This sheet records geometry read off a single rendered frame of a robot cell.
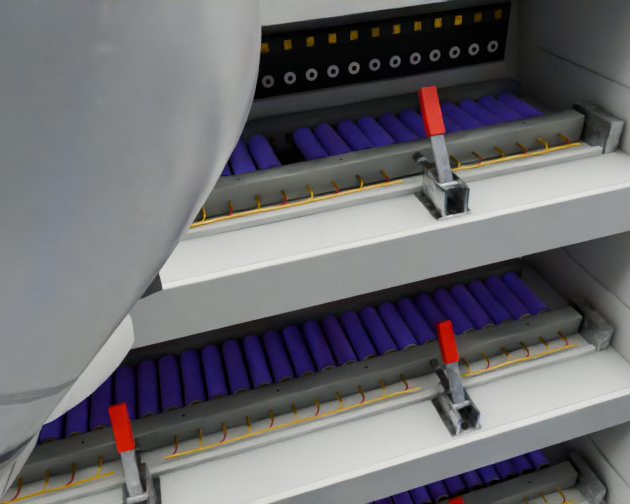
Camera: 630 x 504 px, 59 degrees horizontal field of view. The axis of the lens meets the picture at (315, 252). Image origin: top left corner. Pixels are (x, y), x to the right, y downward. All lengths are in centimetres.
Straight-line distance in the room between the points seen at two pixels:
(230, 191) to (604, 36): 34
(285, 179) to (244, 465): 23
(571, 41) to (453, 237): 25
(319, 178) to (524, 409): 27
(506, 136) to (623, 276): 17
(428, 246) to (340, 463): 19
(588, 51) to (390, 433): 37
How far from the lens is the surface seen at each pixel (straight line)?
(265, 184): 42
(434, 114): 42
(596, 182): 49
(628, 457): 66
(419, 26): 56
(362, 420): 51
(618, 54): 54
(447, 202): 43
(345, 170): 44
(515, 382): 55
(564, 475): 70
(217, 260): 39
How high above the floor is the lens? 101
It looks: 20 degrees down
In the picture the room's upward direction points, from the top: 8 degrees counter-clockwise
